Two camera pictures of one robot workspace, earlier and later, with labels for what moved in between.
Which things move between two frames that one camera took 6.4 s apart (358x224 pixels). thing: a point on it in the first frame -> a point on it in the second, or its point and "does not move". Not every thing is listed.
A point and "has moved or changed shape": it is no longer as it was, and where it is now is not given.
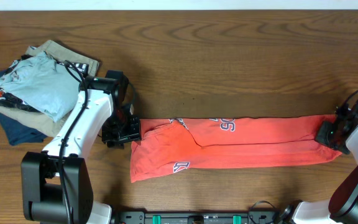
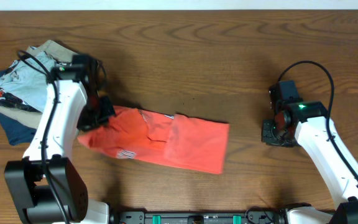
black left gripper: x=122 y=134 -> x=96 y=116
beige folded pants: x=39 y=119 does not move
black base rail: x=253 y=217 does not move
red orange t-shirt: x=169 y=145 has moved or changed shape
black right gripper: x=328 y=135 -> x=268 y=133
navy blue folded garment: x=17 y=134 does not move
